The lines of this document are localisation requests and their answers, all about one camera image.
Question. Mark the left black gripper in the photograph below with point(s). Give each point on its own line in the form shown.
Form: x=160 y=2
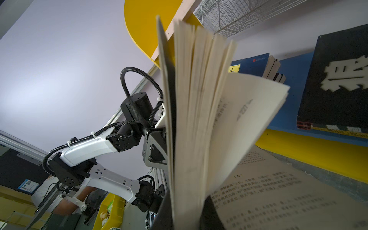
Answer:
x=127 y=134

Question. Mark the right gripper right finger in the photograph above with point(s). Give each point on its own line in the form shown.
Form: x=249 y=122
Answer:
x=209 y=218

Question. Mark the dark book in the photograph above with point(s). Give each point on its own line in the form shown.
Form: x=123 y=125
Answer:
x=335 y=97

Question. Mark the person behind the rig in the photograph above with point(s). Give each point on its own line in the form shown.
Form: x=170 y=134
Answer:
x=60 y=206

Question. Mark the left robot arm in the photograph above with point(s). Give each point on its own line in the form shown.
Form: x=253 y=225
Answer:
x=75 y=163

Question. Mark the purple portrait cover book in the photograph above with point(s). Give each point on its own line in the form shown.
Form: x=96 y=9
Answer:
x=263 y=193

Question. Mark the yellow plastic bin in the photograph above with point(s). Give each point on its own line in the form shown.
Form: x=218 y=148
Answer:
x=110 y=214

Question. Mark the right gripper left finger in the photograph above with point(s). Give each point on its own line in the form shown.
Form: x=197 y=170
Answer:
x=164 y=220

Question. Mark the white wire wall basket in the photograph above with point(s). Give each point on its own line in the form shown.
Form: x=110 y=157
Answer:
x=229 y=18

